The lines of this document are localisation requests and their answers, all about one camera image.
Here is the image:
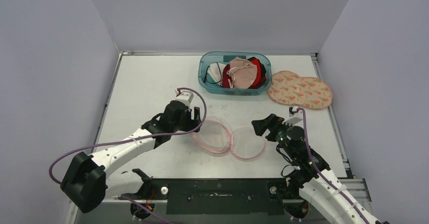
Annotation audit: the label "floral mesh laundry bag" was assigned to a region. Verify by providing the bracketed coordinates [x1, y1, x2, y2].
[268, 70, 333, 110]

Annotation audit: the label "pink round mesh laundry bag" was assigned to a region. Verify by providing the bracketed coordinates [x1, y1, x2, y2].
[191, 116, 266, 160]

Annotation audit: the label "beige pink bra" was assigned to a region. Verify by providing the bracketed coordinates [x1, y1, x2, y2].
[228, 57, 258, 89]

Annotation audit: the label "teal plastic bin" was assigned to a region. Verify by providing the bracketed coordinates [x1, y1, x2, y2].
[198, 52, 272, 96]

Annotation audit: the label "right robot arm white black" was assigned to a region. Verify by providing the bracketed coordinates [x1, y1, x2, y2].
[251, 108, 381, 223]

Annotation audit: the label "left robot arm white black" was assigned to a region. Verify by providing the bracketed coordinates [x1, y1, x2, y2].
[60, 100, 205, 213]

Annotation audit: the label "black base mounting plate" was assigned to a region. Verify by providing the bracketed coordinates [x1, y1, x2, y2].
[126, 178, 309, 217]

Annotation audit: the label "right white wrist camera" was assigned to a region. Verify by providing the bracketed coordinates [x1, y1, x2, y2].
[282, 106, 303, 126]

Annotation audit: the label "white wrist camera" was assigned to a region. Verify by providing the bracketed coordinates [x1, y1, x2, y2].
[175, 88, 194, 108]
[282, 106, 303, 126]

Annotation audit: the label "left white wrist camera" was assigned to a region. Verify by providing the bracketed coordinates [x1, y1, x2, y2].
[175, 88, 194, 108]

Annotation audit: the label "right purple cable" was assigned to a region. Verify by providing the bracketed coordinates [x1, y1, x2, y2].
[294, 107, 371, 224]

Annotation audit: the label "purple cable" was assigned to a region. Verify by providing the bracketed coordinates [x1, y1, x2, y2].
[294, 107, 371, 224]
[48, 87, 207, 185]

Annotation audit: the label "white bra black straps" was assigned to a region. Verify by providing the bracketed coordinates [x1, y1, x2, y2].
[203, 62, 224, 86]

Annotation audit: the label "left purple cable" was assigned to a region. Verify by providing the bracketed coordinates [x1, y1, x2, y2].
[48, 87, 207, 185]

